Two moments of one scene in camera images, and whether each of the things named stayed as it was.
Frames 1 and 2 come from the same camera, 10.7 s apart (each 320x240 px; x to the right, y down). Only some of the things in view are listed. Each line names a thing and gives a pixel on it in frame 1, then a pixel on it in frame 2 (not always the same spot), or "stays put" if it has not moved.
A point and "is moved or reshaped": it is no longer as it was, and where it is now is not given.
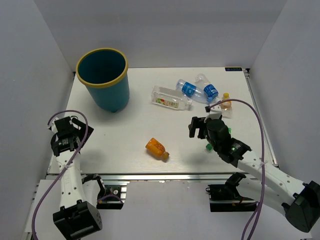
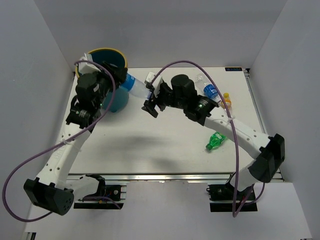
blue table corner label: x=233 y=69 stays put
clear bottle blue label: x=210 y=89 stays put
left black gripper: x=82 y=130 -> x=119 y=73
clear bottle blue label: x=192 y=91 is moved or reshaped
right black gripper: x=197 y=123 -> x=149 y=107
